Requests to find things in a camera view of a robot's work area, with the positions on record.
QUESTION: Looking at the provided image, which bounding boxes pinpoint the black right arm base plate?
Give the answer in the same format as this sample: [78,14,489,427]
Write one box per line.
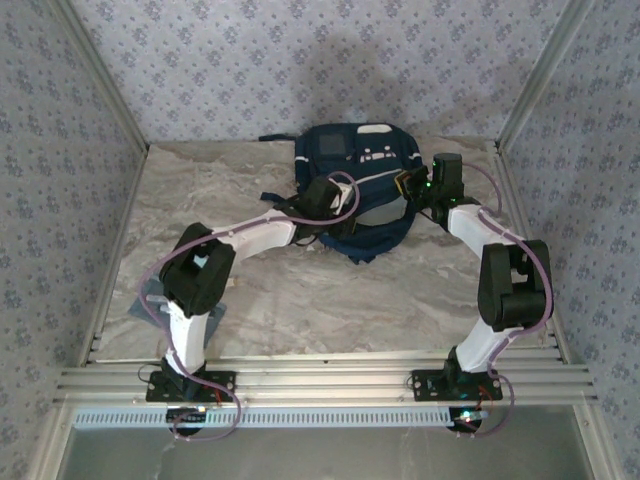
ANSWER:
[410,369,504,404]

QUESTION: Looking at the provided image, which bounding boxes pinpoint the navy blue backpack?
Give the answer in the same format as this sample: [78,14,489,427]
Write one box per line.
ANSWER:
[258,122,426,266]

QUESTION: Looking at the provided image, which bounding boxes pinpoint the black controller board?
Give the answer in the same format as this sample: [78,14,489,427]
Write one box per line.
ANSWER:
[448,407,489,434]
[166,407,209,434]

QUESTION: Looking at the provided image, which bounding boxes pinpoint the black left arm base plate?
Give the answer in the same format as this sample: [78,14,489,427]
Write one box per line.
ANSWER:
[145,370,237,404]

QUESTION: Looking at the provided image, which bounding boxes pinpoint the grey slotted cable duct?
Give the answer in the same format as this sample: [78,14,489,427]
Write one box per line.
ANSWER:
[72,407,454,430]

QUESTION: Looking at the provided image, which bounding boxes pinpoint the aluminium frame rail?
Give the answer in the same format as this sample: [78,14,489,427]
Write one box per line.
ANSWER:
[53,355,600,407]

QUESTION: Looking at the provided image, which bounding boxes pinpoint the aluminium side rail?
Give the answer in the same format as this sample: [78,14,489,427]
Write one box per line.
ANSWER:
[492,142,574,364]
[74,144,151,369]

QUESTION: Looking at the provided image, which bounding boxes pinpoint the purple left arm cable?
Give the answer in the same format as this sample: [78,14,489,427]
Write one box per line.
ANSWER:
[141,170,362,442]

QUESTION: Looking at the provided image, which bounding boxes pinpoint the aluminium corner post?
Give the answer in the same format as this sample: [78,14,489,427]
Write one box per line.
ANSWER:
[494,0,599,151]
[47,0,151,154]

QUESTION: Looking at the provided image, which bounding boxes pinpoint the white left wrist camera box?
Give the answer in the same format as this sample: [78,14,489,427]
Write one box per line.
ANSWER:
[328,182,356,212]

